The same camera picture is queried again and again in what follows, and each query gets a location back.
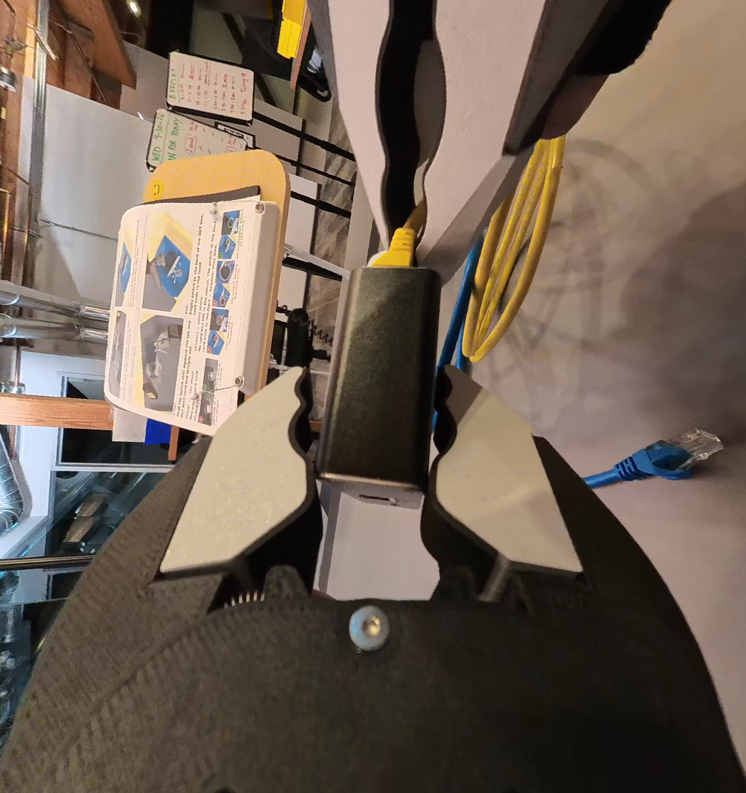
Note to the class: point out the silver ventilation duct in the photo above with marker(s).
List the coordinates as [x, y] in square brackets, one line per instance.
[1, 495]

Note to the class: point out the blue box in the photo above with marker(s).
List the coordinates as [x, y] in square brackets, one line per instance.
[162, 432]

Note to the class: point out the wooden shelf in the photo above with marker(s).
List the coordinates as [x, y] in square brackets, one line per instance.
[44, 410]

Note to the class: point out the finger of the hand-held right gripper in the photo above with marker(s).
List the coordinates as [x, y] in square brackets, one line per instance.
[357, 74]
[497, 74]

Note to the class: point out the yellow plastic bin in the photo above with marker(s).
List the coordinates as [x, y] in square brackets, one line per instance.
[292, 31]

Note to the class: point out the handwritten whiteboard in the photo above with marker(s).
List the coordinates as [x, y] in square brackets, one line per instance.
[193, 139]
[209, 87]

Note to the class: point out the black ethernet splitter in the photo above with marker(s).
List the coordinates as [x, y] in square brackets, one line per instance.
[379, 372]

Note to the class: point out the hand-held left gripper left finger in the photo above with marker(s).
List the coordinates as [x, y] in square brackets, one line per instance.
[236, 495]

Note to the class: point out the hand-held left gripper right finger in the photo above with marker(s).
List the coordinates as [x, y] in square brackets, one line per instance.
[509, 495]

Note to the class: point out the printed instruction sheet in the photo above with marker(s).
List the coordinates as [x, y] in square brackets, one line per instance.
[181, 310]

